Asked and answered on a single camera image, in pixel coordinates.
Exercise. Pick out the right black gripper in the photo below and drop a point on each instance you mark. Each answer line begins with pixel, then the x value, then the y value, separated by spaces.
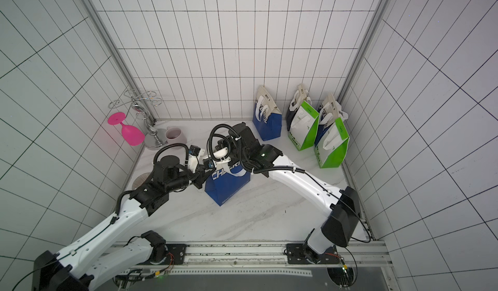
pixel 228 155

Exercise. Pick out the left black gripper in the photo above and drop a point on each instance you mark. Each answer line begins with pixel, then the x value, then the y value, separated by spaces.
pixel 201 175

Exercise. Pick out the blue Cheerful bag front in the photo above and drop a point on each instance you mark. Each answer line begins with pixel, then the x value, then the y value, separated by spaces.
pixel 225 182

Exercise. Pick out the blue cheerful bag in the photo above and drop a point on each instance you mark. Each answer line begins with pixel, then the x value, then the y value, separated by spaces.
pixel 267 117
pixel 225 182

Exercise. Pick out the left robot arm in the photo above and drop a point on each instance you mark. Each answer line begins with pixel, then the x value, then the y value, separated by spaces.
pixel 86 265

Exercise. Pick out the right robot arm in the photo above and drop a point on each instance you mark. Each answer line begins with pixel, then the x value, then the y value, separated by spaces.
pixel 341 207

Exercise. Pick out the green white bag left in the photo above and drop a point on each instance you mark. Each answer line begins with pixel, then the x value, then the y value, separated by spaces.
pixel 304 126

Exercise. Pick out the green white bag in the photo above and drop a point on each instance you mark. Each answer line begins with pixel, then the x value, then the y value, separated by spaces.
pixel 304 126
pixel 332 147

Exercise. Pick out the dark bag behind left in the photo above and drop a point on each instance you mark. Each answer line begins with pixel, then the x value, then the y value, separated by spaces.
pixel 301 94

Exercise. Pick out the green white bag right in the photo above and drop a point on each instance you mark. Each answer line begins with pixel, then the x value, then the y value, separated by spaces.
pixel 332 147

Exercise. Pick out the dark blue bag behind right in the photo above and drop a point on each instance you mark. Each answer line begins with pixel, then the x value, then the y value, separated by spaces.
pixel 329 111

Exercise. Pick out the mauve ceramic mug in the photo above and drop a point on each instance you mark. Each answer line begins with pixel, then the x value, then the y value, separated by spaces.
pixel 175 135

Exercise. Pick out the chrome glass holder stand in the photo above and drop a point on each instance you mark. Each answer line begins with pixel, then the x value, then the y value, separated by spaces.
pixel 152 137

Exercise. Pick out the round drain cover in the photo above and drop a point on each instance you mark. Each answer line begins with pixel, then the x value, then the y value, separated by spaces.
pixel 141 179

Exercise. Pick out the pink plastic wine glass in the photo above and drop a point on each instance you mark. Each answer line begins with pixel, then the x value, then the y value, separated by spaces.
pixel 126 129

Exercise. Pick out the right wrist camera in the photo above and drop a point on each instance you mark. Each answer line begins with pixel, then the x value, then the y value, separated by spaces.
pixel 221 156

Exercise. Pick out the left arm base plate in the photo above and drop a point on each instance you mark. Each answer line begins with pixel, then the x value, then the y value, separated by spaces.
pixel 175 254

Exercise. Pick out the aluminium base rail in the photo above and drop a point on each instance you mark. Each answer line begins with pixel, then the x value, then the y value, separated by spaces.
pixel 270 254

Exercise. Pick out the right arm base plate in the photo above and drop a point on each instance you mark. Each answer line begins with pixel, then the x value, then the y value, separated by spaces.
pixel 299 254

